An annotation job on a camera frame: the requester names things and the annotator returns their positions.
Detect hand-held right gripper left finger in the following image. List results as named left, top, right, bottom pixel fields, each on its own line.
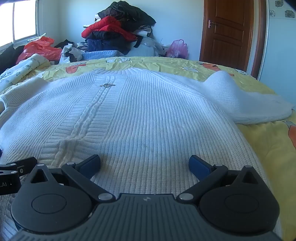
left=28, top=154, right=116, bottom=202

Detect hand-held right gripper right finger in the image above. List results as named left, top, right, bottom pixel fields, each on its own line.
left=177, top=156, right=264, bottom=204

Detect white knit sweater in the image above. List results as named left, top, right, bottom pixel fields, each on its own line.
left=0, top=67, right=294, bottom=241

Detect pile of black clothes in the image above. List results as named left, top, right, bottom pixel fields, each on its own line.
left=95, top=1, right=157, bottom=26

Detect white printed quilt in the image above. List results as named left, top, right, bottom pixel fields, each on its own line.
left=0, top=54, right=50, bottom=93

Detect black cloth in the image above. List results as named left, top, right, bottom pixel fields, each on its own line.
left=0, top=44, right=26, bottom=74

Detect yellow carrot-print bedsheet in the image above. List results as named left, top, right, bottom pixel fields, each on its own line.
left=0, top=56, right=296, bottom=241

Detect orange-red cloth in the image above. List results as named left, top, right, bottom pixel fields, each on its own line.
left=16, top=36, right=63, bottom=65

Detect light blue knit sweater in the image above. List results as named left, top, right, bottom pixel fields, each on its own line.
left=81, top=50, right=126, bottom=61

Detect white plastic bag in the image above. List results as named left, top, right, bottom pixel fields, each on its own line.
left=59, top=45, right=83, bottom=64

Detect navy jacket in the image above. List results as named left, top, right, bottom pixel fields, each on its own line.
left=85, top=37, right=130, bottom=55

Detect grey cloth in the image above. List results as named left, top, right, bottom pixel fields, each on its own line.
left=126, top=37, right=166, bottom=57

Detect brown wooden door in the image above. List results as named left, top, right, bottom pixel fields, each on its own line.
left=199, top=0, right=255, bottom=71

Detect window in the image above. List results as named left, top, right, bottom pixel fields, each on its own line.
left=0, top=0, right=40, bottom=46

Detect red jacket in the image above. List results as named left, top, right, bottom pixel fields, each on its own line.
left=81, top=16, right=138, bottom=42

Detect brown door frame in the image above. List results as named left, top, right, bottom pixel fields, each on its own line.
left=250, top=0, right=268, bottom=80

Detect floral wall tiles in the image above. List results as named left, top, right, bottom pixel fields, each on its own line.
left=268, top=0, right=296, bottom=19

